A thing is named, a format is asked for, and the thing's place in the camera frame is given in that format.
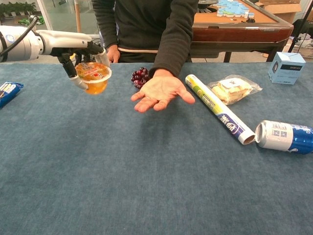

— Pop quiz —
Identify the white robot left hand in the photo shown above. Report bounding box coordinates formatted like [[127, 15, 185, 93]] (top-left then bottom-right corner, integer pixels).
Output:
[[39, 29, 111, 91]]

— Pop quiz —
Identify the person's right hand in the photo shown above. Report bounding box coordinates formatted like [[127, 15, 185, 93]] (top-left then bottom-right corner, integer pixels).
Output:
[[106, 44, 121, 64]]

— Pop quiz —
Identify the person's left hand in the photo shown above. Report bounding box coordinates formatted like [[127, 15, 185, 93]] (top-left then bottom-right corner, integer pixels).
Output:
[[130, 69, 196, 114]]

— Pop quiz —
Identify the yellow jelly cup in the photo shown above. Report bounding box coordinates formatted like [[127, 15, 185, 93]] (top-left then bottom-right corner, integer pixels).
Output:
[[75, 62, 112, 95]]

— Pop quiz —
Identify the dark red grape bunch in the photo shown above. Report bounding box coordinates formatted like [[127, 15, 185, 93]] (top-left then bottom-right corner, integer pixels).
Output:
[[131, 67, 150, 90]]

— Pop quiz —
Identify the person's right arm dark sleeve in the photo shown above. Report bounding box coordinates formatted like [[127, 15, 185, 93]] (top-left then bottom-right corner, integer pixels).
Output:
[[91, 0, 119, 48]]

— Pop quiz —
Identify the person's arm dark sleeve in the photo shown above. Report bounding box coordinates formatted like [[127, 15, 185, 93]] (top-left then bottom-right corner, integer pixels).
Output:
[[91, 0, 119, 48], [148, 0, 199, 78]]

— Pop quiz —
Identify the person's torso dark sweater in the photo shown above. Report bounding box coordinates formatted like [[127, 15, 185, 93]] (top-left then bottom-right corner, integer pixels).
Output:
[[114, 0, 194, 64]]

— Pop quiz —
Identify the person's left arm dark sleeve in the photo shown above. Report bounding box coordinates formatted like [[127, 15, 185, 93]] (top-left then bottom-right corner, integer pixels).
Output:
[[148, 0, 199, 78]]

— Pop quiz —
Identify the plastic wrap roll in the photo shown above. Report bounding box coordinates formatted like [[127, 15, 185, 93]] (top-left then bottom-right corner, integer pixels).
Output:
[[184, 74, 256, 146]]

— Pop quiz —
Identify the green potted plants row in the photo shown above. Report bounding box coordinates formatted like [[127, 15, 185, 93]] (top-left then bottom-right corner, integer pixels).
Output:
[[0, 1, 37, 18]]

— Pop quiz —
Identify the bagged sandwich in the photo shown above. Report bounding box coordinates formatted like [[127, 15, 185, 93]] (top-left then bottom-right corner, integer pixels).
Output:
[[207, 74, 263, 105]]

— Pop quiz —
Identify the blue cookie pack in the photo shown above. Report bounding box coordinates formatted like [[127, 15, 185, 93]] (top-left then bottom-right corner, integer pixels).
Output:
[[0, 81, 24, 109]]

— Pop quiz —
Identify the brown wooden game table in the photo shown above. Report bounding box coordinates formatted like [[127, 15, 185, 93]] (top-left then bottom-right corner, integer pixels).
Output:
[[190, 0, 294, 63]]

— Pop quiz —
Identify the blue table cloth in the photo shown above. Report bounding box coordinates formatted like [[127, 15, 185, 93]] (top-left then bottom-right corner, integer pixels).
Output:
[[0, 62, 313, 235]]

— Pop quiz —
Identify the blue white tile pile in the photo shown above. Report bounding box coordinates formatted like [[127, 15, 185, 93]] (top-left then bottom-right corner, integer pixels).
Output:
[[216, 0, 255, 18]]

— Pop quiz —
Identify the light blue cardboard box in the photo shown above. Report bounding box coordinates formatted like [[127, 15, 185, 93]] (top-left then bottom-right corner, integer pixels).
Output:
[[268, 51, 307, 86]]

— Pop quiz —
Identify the blue white drink can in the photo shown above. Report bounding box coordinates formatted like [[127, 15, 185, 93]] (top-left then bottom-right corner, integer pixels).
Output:
[[254, 119, 313, 155]]

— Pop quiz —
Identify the black tripod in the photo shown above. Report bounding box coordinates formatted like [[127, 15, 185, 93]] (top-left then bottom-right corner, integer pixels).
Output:
[[288, 0, 313, 53]]

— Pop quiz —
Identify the brown cardboard box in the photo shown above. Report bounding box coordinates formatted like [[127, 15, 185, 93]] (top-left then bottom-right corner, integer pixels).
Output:
[[254, 0, 303, 24]]

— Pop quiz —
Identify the wooden post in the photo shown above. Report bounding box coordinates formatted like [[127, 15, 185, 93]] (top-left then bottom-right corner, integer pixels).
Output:
[[74, 0, 82, 34]]

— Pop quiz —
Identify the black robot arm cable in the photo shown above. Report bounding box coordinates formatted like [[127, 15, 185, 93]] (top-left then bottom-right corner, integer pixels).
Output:
[[0, 15, 39, 56]]

